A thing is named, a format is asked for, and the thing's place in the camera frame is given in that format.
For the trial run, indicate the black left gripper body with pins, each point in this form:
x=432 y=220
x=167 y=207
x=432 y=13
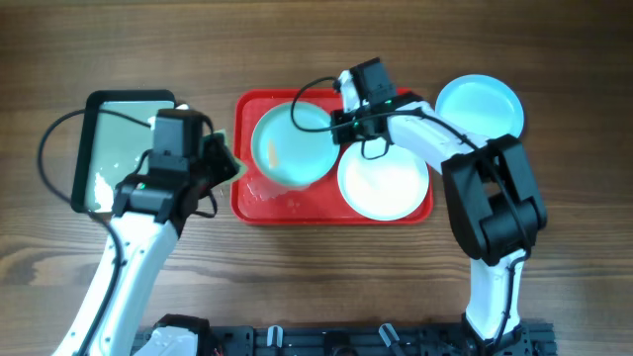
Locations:
x=217 y=161

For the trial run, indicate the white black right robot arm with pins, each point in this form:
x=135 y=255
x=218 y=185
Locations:
x=494 y=206

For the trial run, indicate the black tray with soapy water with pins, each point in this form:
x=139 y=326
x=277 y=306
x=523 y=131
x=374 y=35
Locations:
x=116 y=131

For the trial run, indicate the light blue plate top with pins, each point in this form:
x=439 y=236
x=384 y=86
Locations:
x=290 y=145

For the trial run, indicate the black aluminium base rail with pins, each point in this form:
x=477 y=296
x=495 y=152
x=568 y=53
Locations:
x=426 y=340

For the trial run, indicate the white plate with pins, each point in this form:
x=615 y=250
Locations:
x=382 y=183

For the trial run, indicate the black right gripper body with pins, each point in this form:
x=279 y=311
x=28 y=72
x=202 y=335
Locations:
x=350 y=127

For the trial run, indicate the light blue plate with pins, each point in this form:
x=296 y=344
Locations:
x=290 y=145
x=481 y=104

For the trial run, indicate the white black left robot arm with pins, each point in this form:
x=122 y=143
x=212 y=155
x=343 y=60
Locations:
x=149 y=215

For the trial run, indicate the red plastic tray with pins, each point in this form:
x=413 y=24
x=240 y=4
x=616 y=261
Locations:
x=256 y=200

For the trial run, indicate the yellow green sponge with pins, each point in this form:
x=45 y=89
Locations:
x=226 y=167

